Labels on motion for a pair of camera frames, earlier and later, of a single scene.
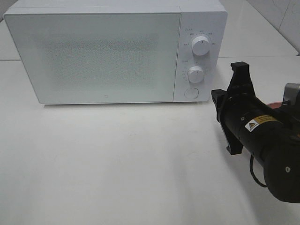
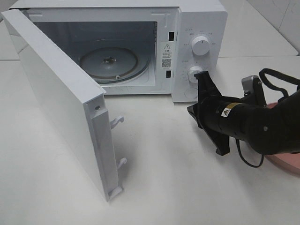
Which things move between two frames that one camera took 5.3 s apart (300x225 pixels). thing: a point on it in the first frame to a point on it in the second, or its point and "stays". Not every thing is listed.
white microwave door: (98, 57) to (76, 98)
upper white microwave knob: (200, 45) stays
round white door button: (191, 93) stays
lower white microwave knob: (195, 74) stays
